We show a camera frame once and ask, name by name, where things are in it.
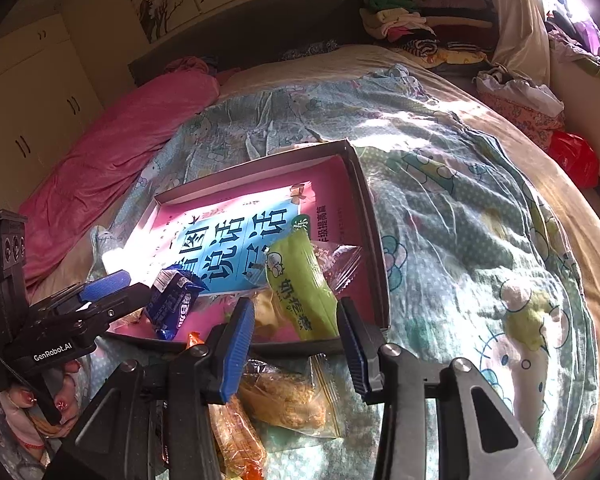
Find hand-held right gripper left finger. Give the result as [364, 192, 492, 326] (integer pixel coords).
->
[42, 299, 257, 480]

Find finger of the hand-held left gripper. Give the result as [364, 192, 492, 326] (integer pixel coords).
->
[55, 283, 154, 337]
[27, 268, 132, 314]

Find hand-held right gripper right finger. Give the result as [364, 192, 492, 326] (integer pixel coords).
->
[336, 296, 558, 480]

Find blue snack packet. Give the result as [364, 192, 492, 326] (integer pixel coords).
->
[144, 266, 207, 342]

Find yellow pastry packet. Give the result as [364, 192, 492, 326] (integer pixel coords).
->
[251, 290, 284, 334]

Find clear floss pastry packet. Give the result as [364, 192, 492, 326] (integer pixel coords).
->
[239, 354, 347, 439]

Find orange snack packet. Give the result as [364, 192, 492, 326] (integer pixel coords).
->
[207, 392, 270, 480]

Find green snack packet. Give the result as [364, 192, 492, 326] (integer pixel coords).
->
[264, 231, 339, 344]

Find dark cardboard box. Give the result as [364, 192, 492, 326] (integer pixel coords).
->
[105, 138, 392, 357]

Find person's left hand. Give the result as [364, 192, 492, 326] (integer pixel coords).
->
[0, 359, 84, 462]

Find pink blanket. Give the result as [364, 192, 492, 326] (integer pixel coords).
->
[17, 56, 222, 282]

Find pink and blue book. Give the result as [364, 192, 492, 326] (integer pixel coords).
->
[130, 156, 376, 335]

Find cartoon printed blanket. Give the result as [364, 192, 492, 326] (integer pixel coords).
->
[87, 62, 600, 480]

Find cream wardrobe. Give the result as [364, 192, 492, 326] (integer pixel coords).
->
[0, 12, 107, 207]

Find tan bed sheet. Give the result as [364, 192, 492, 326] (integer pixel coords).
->
[27, 44, 600, 463]

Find red plastic bag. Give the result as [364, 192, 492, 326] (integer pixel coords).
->
[549, 130, 600, 189]

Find heap of floral clothes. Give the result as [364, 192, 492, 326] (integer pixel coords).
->
[474, 61, 567, 142]

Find dark bed headboard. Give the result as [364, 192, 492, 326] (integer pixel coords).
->
[127, 0, 369, 87]

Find pile of folded clothes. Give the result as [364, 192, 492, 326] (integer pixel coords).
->
[359, 0, 499, 69]

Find beige curtain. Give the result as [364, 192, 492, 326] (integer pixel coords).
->
[481, 0, 552, 87]

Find clothes on windowsill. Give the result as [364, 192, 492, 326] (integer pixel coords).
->
[544, 4, 600, 84]

